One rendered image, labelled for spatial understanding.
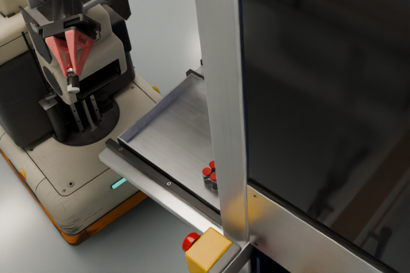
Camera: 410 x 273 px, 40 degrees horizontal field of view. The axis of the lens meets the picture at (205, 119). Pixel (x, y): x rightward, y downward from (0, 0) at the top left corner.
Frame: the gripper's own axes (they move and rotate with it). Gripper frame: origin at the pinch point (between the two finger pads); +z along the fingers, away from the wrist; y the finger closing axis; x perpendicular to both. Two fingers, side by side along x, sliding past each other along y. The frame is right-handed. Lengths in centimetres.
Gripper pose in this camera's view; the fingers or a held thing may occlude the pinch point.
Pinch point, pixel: (72, 72)
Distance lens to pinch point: 107.6
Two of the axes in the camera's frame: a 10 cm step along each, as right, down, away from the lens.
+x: 3.9, 1.6, 9.1
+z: 1.2, 9.7, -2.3
